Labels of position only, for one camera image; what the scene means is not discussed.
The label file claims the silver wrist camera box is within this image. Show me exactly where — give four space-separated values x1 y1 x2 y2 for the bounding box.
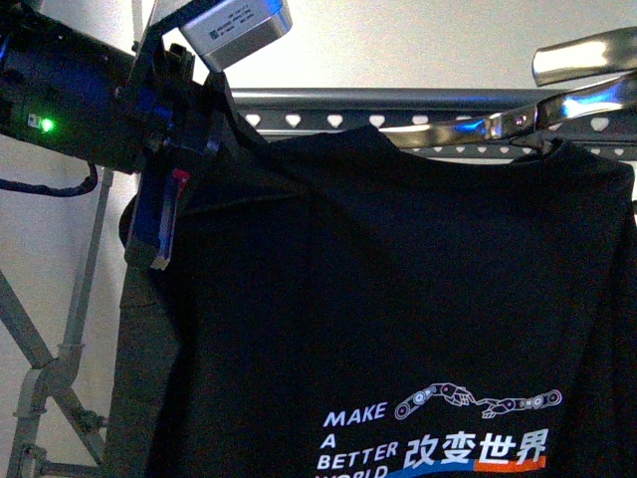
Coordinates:
179 0 293 73

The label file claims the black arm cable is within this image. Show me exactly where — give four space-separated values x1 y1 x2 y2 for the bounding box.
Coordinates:
0 163 100 197

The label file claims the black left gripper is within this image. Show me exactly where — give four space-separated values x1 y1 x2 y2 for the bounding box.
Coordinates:
116 9 223 270

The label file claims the black printed t-shirt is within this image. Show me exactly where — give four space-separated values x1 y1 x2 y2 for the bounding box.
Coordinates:
108 75 636 477

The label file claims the grey metal drying rack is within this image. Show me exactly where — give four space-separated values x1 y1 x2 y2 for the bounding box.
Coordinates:
0 0 637 478

